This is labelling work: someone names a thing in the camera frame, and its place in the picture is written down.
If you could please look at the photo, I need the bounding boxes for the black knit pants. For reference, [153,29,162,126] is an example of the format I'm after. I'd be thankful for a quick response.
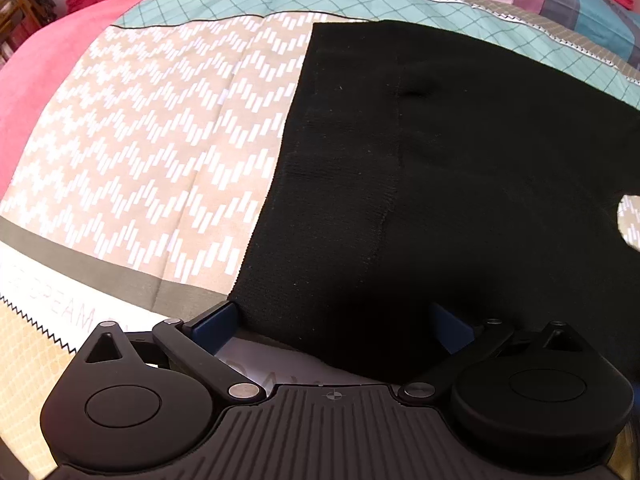
[230,21,639,382]

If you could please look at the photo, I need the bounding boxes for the blue grey striped pillow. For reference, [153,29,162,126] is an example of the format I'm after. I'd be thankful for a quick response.
[540,0,639,70]

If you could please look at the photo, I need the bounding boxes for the pink bed sheet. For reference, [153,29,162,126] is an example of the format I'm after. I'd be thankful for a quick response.
[0,0,142,192]

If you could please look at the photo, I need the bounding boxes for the wooden shelf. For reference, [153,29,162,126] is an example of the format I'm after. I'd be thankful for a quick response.
[0,0,41,66]

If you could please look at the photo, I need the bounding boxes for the patterned zigzag quilt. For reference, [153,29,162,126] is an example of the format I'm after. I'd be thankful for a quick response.
[1,0,639,479]

